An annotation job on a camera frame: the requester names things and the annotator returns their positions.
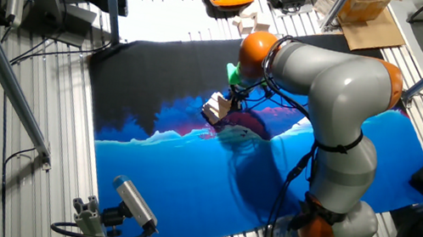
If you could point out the wooden Jenga tower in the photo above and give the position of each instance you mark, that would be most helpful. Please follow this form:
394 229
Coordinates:
215 108

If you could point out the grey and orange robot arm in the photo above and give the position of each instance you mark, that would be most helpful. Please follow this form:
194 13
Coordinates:
341 88

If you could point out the plain silver camera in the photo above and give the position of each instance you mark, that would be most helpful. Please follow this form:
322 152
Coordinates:
15 6

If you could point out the black camera ball mount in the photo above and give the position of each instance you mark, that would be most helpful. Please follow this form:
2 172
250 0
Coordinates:
113 217

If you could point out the small spare wooden block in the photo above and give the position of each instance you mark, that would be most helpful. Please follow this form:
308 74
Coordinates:
236 21

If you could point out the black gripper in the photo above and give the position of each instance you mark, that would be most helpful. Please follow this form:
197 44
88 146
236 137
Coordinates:
238 93

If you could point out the short aluminium profile stub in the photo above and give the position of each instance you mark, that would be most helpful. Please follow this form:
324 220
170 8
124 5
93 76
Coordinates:
90 223

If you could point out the green gripper mount plate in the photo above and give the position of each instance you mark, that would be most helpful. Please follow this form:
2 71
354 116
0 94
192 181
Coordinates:
233 75

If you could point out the silver camera with blue end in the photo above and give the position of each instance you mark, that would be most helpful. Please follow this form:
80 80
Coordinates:
135 202

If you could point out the medium spare wooden block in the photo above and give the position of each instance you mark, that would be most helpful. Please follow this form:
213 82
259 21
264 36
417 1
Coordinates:
245 25

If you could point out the aluminium frame post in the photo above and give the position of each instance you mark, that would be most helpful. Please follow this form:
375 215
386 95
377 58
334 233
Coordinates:
335 8

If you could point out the long diagonal aluminium beam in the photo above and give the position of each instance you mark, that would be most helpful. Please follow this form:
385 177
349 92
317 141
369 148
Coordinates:
4 71

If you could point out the large spare wooden block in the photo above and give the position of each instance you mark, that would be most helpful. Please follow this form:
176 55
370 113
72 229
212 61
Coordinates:
263 21

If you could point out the blue landscape printed mat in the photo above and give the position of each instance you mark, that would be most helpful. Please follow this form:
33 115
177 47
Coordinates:
183 183

